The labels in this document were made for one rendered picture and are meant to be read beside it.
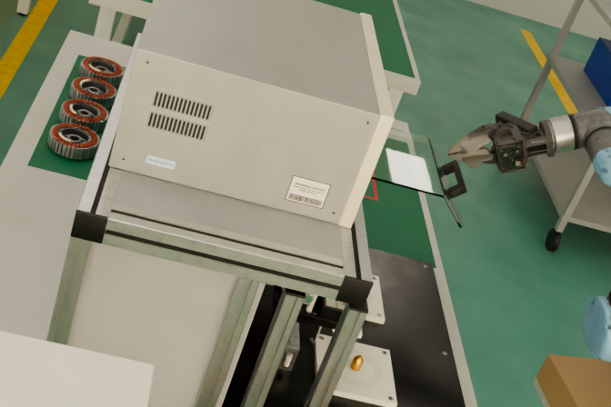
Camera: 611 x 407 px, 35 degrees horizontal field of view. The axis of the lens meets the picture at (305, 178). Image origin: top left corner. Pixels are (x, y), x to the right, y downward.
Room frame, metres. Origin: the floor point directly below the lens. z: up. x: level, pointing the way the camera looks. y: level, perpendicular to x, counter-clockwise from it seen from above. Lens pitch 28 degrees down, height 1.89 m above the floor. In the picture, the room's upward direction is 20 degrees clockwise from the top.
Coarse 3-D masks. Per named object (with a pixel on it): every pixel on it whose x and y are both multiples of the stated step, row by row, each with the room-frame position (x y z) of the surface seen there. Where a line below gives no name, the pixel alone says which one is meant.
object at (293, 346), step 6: (294, 330) 1.44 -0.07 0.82; (294, 336) 1.42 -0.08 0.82; (288, 342) 1.40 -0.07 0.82; (294, 342) 1.41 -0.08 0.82; (288, 348) 1.39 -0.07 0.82; (294, 348) 1.39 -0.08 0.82; (294, 354) 1.39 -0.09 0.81; (282, 360) 1.39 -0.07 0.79; (294, 360) 1.39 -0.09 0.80; (282, 366) 1.39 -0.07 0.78; (288, 366) 1.39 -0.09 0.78
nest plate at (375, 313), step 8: (376, 280) 1.76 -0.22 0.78; (376, 288) 1.73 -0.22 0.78; (368, 296) 1.69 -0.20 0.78; (376, 296) 1.70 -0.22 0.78; (368, 304) 1.66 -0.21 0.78; (376, 304) 1.67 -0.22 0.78; (368, 312) 1.64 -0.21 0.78; (376, 312) 1.65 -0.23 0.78; (368, 320) 1.63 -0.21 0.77; (376, 320) 1.63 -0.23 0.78; (384, 320) 1.63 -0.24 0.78
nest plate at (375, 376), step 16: (320, 336) 1.51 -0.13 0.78; (320, 352) 1.46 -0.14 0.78; (352, 352) 1.49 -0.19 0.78; (368, 352) 1.51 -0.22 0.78; (384, 352) 1.53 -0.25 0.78; (368, 368) 1.47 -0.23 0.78; (384, 368) 1.48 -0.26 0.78; (352, 384) 1.40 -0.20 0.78; (368, 384) 1.42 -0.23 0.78; (384, 384) 1.43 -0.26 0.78; (368, 400) 1.38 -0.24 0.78; (384, 400) 1.39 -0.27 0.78
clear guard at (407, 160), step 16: (384, 144) 1.80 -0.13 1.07; (400, 144) 1.83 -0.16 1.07; (416, 144) 1.86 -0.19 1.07; (432, 144) 1.90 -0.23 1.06; (384, 160) 1.73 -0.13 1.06; (400, 160) 1.76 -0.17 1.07; (416, 160) 1.79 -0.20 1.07; (432, 160) 1.81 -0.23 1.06; (384, 176) 1.67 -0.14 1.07; (400, 176) 1.69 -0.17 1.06; (416, 176) 1.72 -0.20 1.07; (432, 176) 1.74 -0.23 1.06; (432, 192) 1.67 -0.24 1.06
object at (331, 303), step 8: (280, 288) 1.44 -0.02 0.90; (272, 296) 1.43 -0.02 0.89; (320, 296) 1.44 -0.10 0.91; (272, 304) 1.40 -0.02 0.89; (304, 304) 1.42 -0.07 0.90; (320, 304) 1.42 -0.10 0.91; (328, 304) 1.41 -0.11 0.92; (336, 304) 1.42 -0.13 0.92; (344, 304) 1.43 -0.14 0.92; (272, 312) 1.38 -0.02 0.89; (304, 312) 1.40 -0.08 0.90; (312, 312) 1.41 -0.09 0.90; (320, 312) 1.41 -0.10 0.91; (328, 312) 1.41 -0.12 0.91; (336, 312) 1.41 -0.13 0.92; (296, 320) 1.39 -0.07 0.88; (304, 320) 1.40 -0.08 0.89; (312, 320) 1.40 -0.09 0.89; (320, 320) 1.40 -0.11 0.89; (328, 320) 1.40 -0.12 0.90; (336, 320) 1.41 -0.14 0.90; (360, 336) 1.42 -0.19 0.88
